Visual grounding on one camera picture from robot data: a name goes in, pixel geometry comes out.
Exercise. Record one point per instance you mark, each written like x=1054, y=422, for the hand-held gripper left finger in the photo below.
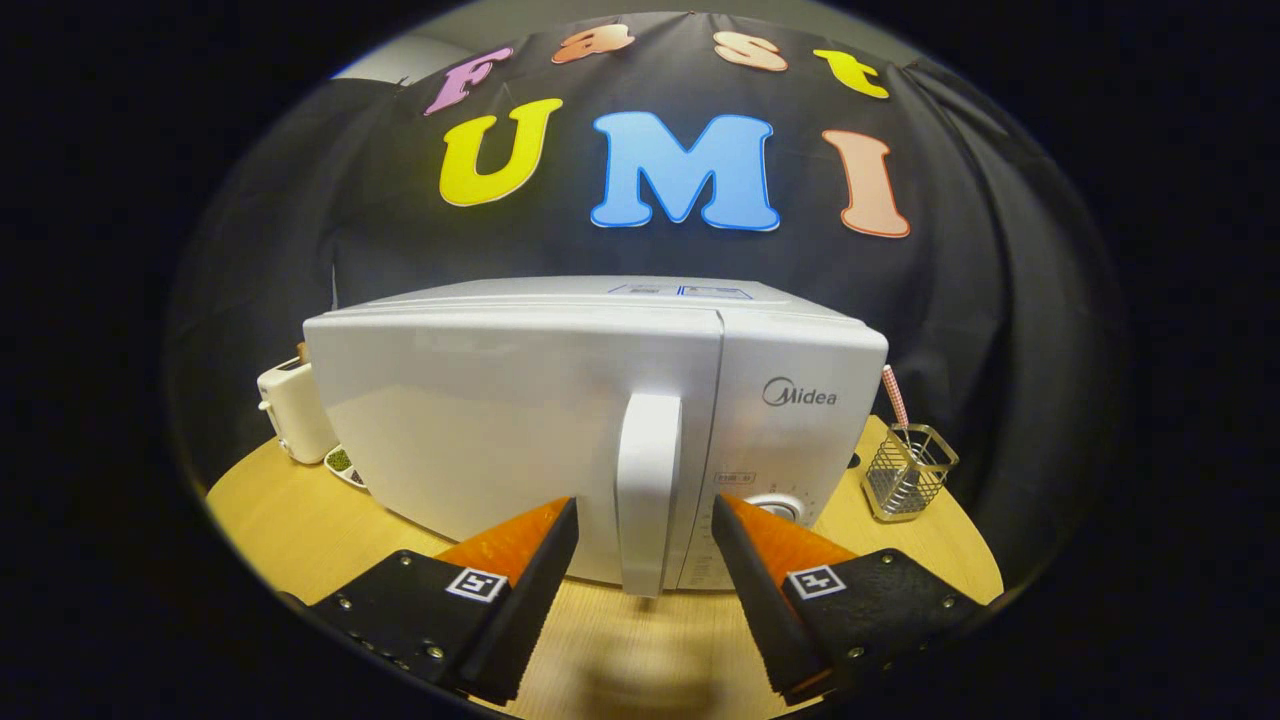
x=520, y=620

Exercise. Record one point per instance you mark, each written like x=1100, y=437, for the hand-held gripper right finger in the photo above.
x=765, y=610

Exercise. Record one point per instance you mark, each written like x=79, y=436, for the white microwave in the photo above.
x=500, y=420

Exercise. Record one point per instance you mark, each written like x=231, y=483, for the white divided bean dish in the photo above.
x=342, y=463

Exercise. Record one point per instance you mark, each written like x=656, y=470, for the pink striped straw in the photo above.
x=895, y=395

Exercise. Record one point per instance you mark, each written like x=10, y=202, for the white toaster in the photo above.
x=295, y=410

